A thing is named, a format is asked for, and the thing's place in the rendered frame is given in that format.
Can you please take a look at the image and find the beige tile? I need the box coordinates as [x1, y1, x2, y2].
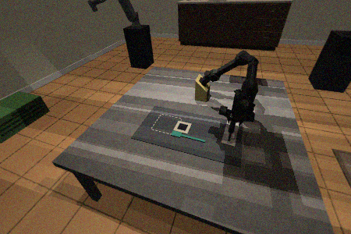
[174, 121, 192, 134]

